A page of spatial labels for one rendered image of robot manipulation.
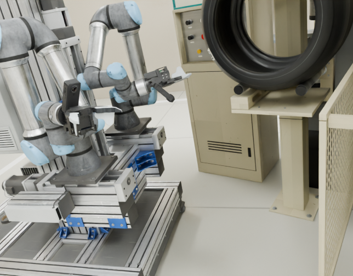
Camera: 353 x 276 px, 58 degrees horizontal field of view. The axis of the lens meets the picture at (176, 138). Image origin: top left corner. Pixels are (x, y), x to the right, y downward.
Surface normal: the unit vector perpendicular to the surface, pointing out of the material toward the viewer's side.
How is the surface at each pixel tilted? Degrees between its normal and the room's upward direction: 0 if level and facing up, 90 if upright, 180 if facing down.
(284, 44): 90
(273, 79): 100
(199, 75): 90
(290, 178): 90
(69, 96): 119
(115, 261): 0
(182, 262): 0
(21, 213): 90
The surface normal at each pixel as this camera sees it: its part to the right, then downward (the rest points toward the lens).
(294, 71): -0.44, 0.55
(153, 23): -0.25, 0.42
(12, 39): 0.75, 0.14
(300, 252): -0.17, -0.91
